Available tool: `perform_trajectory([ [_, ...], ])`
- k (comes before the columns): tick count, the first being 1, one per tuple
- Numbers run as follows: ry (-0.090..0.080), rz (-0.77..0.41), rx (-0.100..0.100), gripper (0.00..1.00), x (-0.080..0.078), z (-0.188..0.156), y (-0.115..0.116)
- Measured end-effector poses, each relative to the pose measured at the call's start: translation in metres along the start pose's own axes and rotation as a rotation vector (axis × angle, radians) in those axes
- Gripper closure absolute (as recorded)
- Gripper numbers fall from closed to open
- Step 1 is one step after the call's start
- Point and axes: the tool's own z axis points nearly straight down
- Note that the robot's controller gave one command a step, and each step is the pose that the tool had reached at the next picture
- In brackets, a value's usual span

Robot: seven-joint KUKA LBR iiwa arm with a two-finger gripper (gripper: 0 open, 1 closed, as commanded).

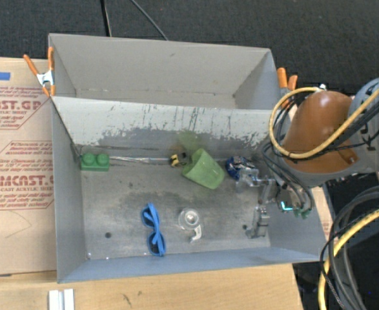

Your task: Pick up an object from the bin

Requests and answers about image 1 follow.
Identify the green toy brick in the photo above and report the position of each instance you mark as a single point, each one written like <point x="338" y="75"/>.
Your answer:
<point x="94" y="162"/>

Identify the green plastic cup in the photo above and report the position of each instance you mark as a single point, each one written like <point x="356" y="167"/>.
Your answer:
<point x="205" y="171"/>

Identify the brown cardboard board red print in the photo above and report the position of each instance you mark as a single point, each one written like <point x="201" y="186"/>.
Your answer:
<point x="21" y="173"/>

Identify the clear glass thing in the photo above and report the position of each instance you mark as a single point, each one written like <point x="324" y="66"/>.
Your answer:
<point x="189" y="220"/>

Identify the blue crumpled packet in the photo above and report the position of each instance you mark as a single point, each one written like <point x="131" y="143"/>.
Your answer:
<point x="234" y="166"/>

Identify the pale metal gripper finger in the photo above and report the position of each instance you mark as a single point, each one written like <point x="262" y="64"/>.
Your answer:
<point x="258" y="223"/>
<point x="252" y="180"/>

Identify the grey metal bin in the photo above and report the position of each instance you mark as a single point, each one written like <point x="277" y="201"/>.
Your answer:
<point x="163" y="205"/>

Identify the blue sunglasses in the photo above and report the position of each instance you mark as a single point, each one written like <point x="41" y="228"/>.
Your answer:
<point x="154" y="228"/>

